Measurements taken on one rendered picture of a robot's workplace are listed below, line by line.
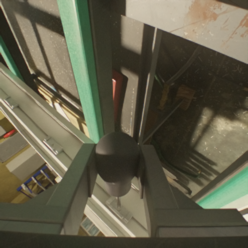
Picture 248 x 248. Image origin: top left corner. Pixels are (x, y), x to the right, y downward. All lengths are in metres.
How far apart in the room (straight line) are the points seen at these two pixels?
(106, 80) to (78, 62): 0.05
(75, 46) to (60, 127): 0.24
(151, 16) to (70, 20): 0.08
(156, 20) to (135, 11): 0.02
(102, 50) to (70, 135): 0.23
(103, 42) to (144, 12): 0.06
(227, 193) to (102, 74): 0.19
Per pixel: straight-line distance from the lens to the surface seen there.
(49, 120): 0.44
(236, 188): 0.19
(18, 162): 9.79
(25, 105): 0.50
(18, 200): 12.51
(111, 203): 0.33
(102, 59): 0.22
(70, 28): 0.21
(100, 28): 0.21
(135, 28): 0.52
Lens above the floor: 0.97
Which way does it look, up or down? 28 degrees down
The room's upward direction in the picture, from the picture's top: 132 degrees counter-clockwise
